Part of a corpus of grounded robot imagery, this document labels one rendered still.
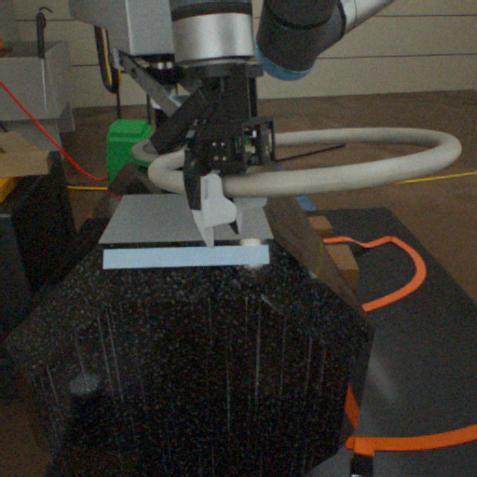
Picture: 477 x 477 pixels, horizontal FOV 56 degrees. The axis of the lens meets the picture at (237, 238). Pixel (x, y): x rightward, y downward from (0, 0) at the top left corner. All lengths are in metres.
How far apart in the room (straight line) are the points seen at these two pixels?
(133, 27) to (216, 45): 0.71
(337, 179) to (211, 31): 0.21
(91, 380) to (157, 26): 0.84
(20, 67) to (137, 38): 2.80
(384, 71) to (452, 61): 1.05
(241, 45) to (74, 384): 0.80
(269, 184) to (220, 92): 0.12
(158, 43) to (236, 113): 0.72
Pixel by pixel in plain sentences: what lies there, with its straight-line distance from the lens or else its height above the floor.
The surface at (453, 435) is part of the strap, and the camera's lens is 1.77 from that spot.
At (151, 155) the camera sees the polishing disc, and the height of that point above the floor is 0.90.
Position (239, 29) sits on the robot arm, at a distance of 0.52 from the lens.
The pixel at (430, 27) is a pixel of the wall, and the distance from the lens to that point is 7.26.
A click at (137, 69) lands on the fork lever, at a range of 1.34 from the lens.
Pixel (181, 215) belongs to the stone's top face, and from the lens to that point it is 1.01.
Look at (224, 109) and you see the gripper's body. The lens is 0.53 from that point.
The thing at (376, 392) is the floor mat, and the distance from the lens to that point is 1.82.
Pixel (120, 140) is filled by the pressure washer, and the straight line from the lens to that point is 2.92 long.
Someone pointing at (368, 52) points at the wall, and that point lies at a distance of 6.85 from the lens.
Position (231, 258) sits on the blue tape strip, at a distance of 0.90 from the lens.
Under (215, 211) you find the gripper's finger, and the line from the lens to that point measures 0.53.
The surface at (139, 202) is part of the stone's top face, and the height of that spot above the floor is 0.87.
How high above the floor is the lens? 1.31
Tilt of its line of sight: 29 degrees down
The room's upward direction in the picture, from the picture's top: straight up
